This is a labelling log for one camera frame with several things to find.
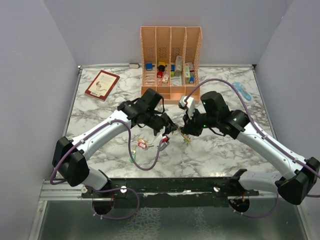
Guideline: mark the red cover paperback book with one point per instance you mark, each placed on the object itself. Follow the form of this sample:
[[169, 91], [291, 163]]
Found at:
[[102, 85]]

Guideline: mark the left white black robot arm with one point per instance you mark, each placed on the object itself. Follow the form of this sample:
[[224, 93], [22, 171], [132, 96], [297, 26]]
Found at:
[[71, 155]]

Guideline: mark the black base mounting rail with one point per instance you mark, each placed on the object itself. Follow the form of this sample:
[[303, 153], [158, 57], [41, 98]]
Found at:
[[123, 192]]

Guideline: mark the yellow block in organizer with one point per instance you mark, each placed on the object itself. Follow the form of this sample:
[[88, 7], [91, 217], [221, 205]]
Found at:
[[161, 63]]

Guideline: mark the green tag key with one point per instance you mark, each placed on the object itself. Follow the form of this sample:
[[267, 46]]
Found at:
[[133, 156]]

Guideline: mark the white adapter at wall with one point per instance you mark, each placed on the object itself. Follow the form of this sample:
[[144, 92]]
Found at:
[[134, 65]]

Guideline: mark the red tag key lower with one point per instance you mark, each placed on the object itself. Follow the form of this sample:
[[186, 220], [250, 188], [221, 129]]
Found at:
[[144, 145]]

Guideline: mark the yellow tag key lower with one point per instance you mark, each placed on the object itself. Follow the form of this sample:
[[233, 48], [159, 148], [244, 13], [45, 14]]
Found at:
[[141, 140]]

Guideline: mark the red black bottle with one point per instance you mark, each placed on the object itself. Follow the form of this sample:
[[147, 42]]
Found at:
[[160, 71]]

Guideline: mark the aluminium frame rail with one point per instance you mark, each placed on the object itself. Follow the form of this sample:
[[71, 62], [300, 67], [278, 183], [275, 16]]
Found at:
[[65, 192]]

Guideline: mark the grey green box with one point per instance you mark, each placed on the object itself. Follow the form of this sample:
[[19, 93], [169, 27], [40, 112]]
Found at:
[[178, 66]]

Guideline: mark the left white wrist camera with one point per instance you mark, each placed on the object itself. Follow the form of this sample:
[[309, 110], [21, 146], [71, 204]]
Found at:
[[161, 139]]

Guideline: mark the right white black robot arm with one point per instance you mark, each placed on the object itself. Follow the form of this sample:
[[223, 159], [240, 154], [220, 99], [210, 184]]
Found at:
[[295, 176]]

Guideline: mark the metal coil keyring yellow handle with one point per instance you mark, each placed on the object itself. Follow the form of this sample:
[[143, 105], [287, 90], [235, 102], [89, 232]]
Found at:
[[186, 138]]

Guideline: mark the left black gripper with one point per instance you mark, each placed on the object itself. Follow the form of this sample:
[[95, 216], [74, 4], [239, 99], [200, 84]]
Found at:
[[170, 126]]

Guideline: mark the blue packaged item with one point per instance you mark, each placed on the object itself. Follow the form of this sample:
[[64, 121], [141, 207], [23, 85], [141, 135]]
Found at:
[[246, 96]]

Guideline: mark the peach plastic desk organizer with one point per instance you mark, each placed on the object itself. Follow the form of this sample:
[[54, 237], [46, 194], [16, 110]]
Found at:
[[164, 44]]

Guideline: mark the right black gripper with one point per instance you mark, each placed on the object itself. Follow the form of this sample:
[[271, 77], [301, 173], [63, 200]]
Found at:
[[189, 126]]

